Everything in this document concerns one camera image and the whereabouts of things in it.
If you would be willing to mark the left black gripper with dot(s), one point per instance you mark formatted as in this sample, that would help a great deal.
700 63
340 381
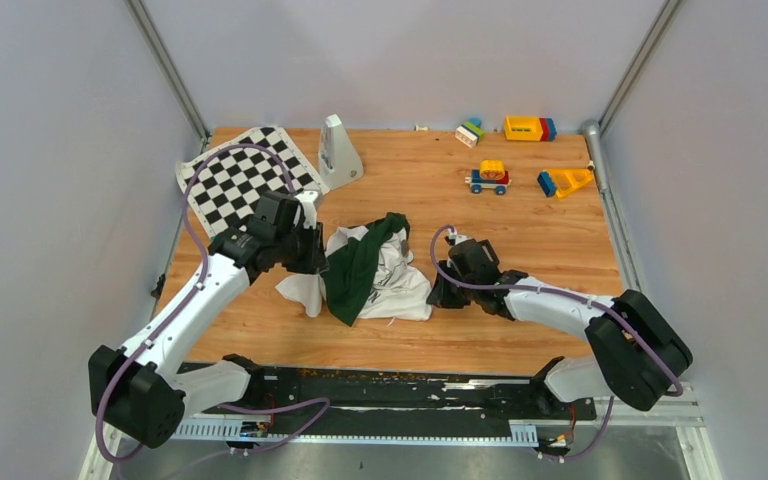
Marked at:
316 260

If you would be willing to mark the toy car with yellow top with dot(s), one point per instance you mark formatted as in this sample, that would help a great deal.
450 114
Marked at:
490 175

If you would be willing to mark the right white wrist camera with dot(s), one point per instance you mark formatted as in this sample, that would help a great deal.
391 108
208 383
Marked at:
453 237

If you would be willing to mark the grey metal pipe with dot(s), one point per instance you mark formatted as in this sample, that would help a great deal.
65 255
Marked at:
592 134

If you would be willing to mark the yellow red blue brick box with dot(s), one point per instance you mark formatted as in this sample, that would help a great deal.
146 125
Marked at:
529 129

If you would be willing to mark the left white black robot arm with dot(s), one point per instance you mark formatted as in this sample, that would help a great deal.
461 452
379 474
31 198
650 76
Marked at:
140 388

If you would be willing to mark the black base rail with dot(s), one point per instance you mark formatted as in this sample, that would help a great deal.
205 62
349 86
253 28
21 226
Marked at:
408 404

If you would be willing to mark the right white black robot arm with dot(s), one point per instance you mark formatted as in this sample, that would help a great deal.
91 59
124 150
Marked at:
636 356

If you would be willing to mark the white wedge-shaped stand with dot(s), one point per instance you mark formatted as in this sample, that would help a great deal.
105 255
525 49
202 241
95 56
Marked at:
339 161

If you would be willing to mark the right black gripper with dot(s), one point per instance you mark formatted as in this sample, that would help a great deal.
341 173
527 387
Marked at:
439 297

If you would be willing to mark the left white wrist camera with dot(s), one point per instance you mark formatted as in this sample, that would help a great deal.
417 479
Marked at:
309 201

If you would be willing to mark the white green blue bricks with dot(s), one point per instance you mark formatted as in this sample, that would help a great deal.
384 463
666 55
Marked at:
470 132

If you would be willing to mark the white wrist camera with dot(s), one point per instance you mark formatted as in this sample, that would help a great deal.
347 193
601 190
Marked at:
453 237
309 201

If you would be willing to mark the white green garment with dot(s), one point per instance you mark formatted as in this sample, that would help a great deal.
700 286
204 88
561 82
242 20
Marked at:
370 276

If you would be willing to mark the checkerboard calibration sheet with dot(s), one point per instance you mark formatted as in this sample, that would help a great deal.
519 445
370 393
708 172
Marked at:
229 188

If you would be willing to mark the yellow blue toy scoop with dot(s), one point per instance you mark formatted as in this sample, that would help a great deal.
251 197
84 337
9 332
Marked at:
561 183

